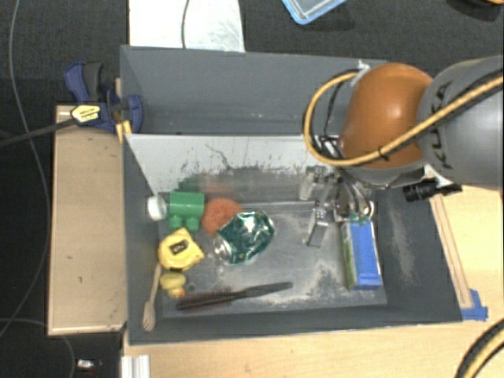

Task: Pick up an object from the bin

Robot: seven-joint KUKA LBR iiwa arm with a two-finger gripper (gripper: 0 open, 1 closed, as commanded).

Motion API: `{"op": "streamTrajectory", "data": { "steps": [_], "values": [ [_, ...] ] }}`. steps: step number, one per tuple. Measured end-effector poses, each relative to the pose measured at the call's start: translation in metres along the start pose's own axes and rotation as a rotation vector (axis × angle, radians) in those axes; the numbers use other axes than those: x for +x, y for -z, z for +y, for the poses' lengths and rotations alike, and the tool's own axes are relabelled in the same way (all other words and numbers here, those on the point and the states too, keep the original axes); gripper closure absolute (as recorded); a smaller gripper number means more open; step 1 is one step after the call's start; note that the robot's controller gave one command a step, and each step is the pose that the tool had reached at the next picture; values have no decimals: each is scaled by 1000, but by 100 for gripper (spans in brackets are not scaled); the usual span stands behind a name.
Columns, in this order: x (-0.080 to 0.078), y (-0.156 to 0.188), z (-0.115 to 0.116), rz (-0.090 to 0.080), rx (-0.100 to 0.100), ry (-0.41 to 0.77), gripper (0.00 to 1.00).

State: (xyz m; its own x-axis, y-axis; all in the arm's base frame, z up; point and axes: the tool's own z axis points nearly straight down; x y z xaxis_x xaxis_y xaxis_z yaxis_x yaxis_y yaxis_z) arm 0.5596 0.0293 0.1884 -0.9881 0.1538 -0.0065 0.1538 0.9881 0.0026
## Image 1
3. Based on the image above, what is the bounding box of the yellow rubber duck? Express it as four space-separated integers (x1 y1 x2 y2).
158 271 187 300

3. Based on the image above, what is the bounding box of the blue and green box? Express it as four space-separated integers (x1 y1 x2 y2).
339 217 384 291

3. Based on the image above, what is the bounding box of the orange scouring pad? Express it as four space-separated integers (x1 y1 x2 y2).
202 197 244 238

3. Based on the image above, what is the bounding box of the yellow tape measure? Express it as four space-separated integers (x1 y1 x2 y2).
157 228 206 272

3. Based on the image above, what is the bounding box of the wooden fork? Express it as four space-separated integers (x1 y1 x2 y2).
141 263 164 332

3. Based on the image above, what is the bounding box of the black cylinder on white bracket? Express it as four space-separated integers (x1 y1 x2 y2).
402 166 462 203

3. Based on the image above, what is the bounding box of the green bottle with white cap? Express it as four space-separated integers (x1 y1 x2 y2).
146 191 206 232

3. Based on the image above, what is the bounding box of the black hairbrush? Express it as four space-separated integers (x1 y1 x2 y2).
175 281 295 312

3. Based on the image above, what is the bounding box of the grey metal bin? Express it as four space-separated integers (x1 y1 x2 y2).
119 44 464 346

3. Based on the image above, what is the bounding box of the pale wood board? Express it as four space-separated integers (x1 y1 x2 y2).
46 104 129 336

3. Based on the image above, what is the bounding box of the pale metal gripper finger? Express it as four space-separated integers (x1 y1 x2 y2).
299 167 318 202
306 209 330 248

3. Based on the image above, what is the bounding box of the crumpled green foil packet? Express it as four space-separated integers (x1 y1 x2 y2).
213 209 276 266

